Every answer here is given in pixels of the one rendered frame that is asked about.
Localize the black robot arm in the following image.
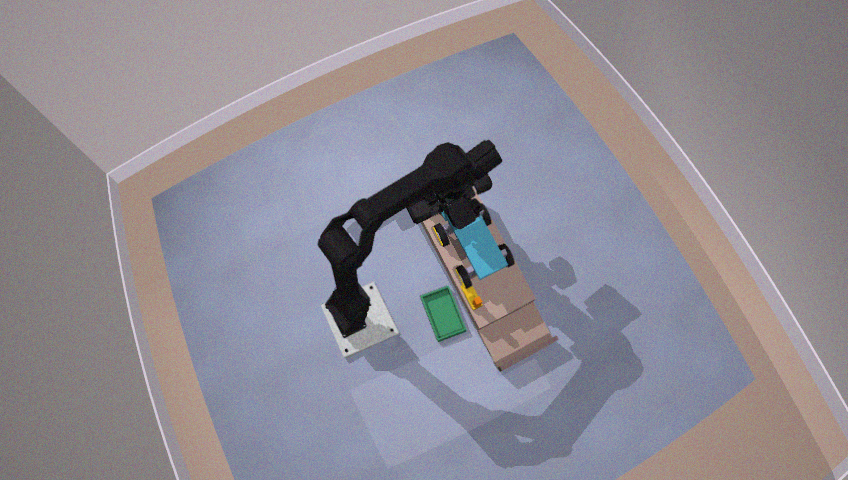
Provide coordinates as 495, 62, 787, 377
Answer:
317, 140, 502, 338

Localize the green tray rim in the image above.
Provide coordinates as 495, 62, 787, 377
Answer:
420, 286, 466, 342

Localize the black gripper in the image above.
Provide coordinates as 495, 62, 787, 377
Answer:
406, 173, 493, 224

